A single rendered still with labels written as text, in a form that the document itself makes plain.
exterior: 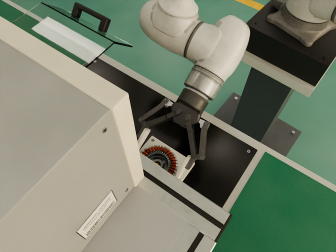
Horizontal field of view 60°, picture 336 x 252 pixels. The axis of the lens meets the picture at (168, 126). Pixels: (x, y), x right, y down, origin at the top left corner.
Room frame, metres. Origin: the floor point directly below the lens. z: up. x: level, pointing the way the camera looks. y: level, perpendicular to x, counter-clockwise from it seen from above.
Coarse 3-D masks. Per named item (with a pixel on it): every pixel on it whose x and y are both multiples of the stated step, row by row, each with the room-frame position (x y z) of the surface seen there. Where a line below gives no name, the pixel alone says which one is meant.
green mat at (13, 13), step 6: (0, 0) 1.08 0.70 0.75; (0, 6) 1.04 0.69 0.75; (6, 6) 1.04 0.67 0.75; (12, 6) 1.04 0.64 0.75; (0, 12) 1.00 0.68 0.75; (6, 12) 1.00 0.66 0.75; (12, 12) 1.00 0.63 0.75; (18, 12) 1.00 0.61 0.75; (6, 18) 0.97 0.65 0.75; (12, 18) 0.97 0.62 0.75
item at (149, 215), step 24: (144, 168) 0.17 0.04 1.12; (144, 192) 0.13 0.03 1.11; (168, 192) 0.13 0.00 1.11; (192, 192) 0.13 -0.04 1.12; (120, 216) 0.10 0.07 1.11; (144, 216) 0.10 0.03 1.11; (168, 216) 0.10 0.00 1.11; (192, 216) 0.10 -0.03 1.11; (216, 216) 0.10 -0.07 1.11; (96, 240) 0.07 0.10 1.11; (120, 240) 0.07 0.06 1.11; (144, 240) 0.07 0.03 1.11; (168, 240) 0.07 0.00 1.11; (192, 240) 0.07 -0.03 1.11; (216, 240) 0.07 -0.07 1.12
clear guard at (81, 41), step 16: (32, 16) 0.58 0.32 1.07; (48, 16) 0.58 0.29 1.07; (64, 16) 0.58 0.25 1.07; (32, 32) 0.53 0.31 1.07; (48, 32) 0.53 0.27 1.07; (64, 32) 0.53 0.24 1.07; (80, 32) 0.53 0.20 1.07; (96, 32) 0.53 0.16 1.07; (64, 48) 0.48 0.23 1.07; (80, 48) 0.48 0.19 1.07; (96, 48) 0.48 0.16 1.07
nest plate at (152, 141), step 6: (150, 138) 0.40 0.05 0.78; (156, 138) 0.40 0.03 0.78; (144, 144) 0.38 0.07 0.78; (150, 144) 0.38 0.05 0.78; (156, 144) 0.38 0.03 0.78; (162, 144) 0.38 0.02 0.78; (174, 150) 0.37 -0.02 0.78; (180, 156) 0.35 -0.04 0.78; (180, 162) 0.33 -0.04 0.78; (186, 174) 0.29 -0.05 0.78
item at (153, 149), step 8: (144, 152) 0.34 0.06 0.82; (152, 152) 0.34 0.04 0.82; (160, 152) 0.34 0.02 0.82; (168, 152) 0.34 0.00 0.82; (152, 160) 0.32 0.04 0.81; (160, 160) 0.32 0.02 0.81; (168, 160) 0.32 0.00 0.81; (176, 160) 0.32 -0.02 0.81; (168, 168) 0.30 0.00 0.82; (176, 168) 0.30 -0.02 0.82
